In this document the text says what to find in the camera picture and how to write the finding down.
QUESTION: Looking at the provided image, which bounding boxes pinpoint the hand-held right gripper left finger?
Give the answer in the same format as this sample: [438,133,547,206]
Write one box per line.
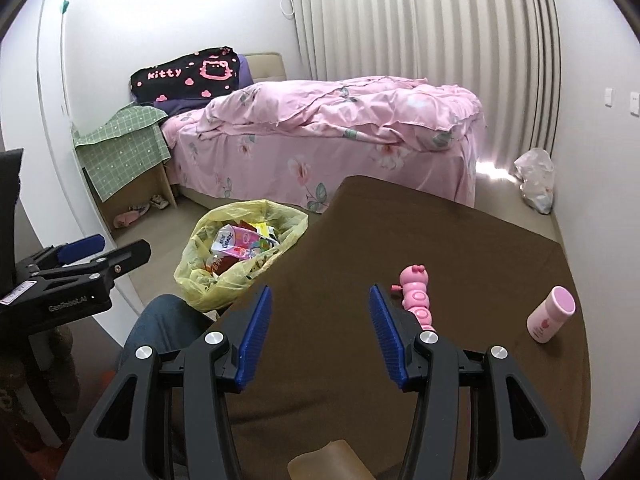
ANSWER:
[57,284,274,480]

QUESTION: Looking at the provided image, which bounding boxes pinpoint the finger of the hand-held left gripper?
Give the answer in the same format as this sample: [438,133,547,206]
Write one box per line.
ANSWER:
[29,240,152,287]
[14,234,106,274]

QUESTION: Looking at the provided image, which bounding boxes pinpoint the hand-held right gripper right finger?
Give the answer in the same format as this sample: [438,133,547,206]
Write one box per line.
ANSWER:
[369,284,586,480]

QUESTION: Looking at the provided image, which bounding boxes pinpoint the yellow plastic bag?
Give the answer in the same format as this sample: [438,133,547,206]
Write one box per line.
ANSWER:
[174,200,309,312]

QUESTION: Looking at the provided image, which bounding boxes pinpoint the red yellow snack packet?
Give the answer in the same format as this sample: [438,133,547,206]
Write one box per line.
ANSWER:
[205,252,239,276]

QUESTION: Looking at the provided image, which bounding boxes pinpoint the pink wrapper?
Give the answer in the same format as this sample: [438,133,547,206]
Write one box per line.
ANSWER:
[210,225,263,261]

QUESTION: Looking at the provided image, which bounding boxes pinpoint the pink cup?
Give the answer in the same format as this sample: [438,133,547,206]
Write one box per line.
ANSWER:
[526,286,576,345]

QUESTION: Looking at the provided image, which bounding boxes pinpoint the pink slipper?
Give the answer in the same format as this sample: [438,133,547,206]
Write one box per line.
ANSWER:
[114,204,151,229]

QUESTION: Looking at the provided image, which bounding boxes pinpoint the pink caterpillar toy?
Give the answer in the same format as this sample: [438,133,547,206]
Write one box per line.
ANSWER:
[391,264,439,334]

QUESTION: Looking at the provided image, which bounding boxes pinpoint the person's leg in blue jeans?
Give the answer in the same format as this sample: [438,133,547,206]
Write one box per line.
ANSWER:
[117,294,219,362]

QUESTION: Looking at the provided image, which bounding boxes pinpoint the wooden nightstand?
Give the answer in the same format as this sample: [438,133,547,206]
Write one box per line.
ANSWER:
[82,162,179,234]

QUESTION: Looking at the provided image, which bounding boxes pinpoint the green checked cloth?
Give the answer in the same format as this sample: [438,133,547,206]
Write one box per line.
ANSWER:
[74,105,173,204]

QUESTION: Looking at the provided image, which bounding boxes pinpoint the bed with pink floral sheet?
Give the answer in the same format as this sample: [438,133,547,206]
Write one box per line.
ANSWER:
[161,110,489,212]

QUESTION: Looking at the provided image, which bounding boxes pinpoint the black pink printed blanket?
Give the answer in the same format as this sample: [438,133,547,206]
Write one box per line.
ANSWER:
[130,47,241,106]

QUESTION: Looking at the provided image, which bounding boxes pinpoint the white plastic bag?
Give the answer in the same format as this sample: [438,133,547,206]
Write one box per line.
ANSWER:
[514,147,556,214]

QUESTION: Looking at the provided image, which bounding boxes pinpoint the pink floral duvet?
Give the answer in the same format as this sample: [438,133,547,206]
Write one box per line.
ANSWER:
[197,76,486,154]

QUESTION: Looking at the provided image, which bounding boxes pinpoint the beige headboard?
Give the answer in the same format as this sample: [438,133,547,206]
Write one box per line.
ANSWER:
[245,51,286,84]

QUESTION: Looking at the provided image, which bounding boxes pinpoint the white pleated curtain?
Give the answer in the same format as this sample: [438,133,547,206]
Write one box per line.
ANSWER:
[287,0,561,154]

